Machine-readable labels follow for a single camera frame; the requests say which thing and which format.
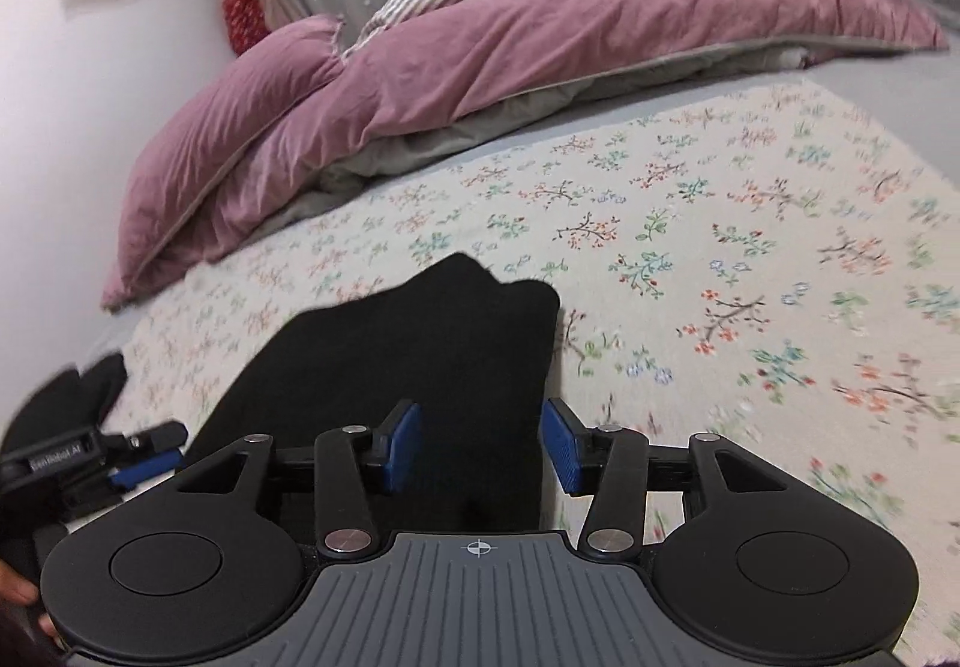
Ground folded black garment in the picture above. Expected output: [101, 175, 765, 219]
[0, 352, 130, 458]

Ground pink pillow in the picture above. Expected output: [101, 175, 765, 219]
[101, 13, 347, 312]

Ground red dotted cushion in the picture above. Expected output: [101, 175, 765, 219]
[220, 0, 272, 57]

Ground black pants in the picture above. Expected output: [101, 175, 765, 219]
[182, 253, 560, 534]

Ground floral printed blanket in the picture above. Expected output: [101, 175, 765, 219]
[112, 77, 960, 667]

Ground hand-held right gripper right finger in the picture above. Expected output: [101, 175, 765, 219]
[541, 398, 790, 555]

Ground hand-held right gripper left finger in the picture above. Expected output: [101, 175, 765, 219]
[174, 399, 425, 559]

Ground person's left hand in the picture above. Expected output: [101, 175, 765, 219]
[0, 557, 65, 647]

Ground pink duvet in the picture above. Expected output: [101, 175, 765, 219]
[161, 0, 950, 264]

